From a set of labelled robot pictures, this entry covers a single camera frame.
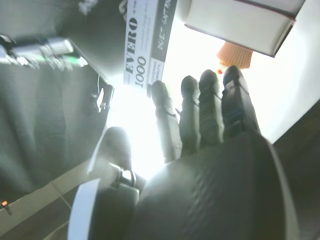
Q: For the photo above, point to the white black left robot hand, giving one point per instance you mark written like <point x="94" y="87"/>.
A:
<point x="212" y="190"/>

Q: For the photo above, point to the black box with white lettering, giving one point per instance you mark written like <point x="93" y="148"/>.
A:
<point x="105" y="37"/>

